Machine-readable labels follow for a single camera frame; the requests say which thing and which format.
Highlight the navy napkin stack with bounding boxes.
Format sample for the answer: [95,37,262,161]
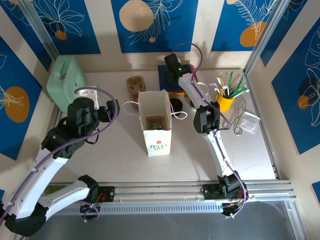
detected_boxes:
[157,64,195,93]

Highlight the white paper carry bag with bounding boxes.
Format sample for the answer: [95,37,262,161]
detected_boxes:
[122,89,188,158]

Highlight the yellow napkin stack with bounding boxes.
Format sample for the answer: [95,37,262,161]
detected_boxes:
[167,90,188,98]

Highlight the stacked black cup lids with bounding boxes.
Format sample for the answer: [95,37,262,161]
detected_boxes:
[169,97,184,114]

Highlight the stacked paper cups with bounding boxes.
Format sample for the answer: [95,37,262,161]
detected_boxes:
[189,81,211,111]

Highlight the mint green case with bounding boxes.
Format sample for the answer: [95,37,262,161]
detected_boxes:
[46,55,88,113]

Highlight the wooden stirrer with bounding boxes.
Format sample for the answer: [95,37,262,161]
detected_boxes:
[219,72,226,95]

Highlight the green wrapped straw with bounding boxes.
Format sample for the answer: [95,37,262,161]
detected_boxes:
[225,71,234,98]
[231,86,250,99]
[229,74,245,98]

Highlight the yellow stirrer cup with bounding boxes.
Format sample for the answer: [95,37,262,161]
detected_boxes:
[215,91,237,112]

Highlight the green terminal block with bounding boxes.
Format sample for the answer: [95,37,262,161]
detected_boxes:
[43,184,67,196]

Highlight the clear plastic pouch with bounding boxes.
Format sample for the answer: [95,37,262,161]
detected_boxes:
[238,111,261,135]

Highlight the grey metal sheet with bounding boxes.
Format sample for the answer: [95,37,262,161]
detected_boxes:
[24,199,307,240]

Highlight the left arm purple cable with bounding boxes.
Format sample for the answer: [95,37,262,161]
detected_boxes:
[0,86,120,223]

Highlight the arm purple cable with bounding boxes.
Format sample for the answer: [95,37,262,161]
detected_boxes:
[171,42,248,217]
[0,86,120,223]

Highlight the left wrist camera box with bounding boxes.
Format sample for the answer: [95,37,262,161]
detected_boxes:
[75,87,101,110]

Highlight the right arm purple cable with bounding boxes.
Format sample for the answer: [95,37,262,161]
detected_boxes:
[171,42,248,217]

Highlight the bent thin wire rack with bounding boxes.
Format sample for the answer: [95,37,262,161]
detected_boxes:
[232,102,249,136]

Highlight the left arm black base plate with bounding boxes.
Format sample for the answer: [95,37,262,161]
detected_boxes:
[96,186,116,203]

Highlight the aluminium frame rail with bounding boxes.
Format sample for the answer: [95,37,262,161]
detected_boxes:
[21,179,298,207]

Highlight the aluminium corner post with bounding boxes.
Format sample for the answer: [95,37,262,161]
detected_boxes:
[18,0,61,66]
[243,0,288,76]

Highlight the slotted grey cable duct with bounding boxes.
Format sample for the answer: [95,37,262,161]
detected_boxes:
[49,202,225,216]

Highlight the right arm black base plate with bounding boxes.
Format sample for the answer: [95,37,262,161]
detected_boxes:
[202,183,251,201]

